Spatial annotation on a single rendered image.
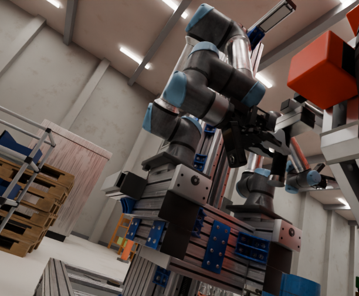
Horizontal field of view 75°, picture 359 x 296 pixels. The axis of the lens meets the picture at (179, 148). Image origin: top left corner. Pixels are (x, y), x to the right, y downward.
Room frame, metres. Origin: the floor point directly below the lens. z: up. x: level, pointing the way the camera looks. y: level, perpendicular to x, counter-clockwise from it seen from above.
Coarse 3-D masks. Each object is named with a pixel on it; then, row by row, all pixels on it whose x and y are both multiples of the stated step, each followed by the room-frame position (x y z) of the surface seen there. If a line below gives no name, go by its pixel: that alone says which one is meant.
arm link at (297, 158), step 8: (272, 112) 1.11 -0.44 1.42; (272, 120) 1.11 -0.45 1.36; (272, 128) 1.14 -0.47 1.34; (296, 144) 1.10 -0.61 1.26; (296, 152) 1.11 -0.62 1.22; (296, 160) 1.12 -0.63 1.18; (304, 160) 1.11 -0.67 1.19; (296, 168) 1.15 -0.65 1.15; (304, 168) 1.12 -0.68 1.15; (304, 176) 1.13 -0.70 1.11; (312, 176) 1.10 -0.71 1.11; (320, 176) 1.10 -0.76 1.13; (304, 184) 1.17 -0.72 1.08; (312, 184) 1.13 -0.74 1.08
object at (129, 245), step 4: (128, 240) 6.15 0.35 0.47; (128, 244) 6.13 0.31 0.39; (132, 244) 6.16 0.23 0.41; (124, 248) 6.17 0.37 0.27; (128, 248) 6.13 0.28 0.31; (124, 252) 6.14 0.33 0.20; (128, 252) 6.15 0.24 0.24; (124, 256) 6.13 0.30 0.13; (120, 260) 6.10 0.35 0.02; (124, 260) 6.10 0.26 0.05
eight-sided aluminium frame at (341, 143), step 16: (336, 112) 0.31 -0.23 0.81; (352, 112) 0.27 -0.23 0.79; (336, 128) 0.29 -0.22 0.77; (352, 128) 0.27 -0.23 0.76; (336, 144) 0.30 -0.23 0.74; (352, 144) 0.28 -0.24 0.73; (336, 160) 0.31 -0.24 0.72; (352, 160) 0.29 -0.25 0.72; (336, 176) 0.33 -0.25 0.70; (352, 176) 0.32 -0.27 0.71; (352, 192) 0.32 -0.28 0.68; (352, 208) 0.34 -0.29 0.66
